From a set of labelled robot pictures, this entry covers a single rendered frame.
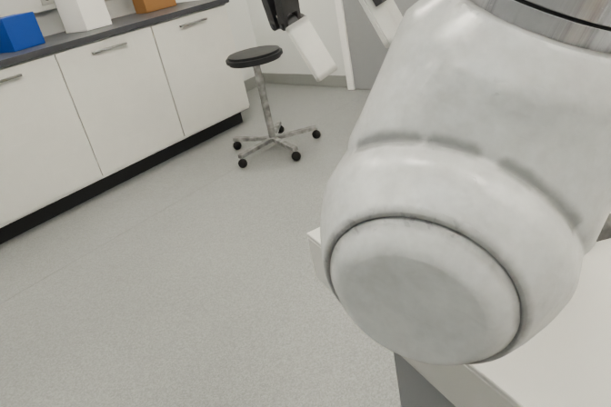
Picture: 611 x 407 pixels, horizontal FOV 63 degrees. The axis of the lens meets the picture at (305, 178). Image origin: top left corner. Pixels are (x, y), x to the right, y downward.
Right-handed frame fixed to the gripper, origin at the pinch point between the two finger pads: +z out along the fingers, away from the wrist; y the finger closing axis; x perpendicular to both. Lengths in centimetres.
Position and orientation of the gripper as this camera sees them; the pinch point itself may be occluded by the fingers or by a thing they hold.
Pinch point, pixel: (353, 50)
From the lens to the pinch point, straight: 53.2
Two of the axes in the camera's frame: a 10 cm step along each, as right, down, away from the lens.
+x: 7.3, -5.7, 3.8
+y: 4.3, -0.5, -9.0
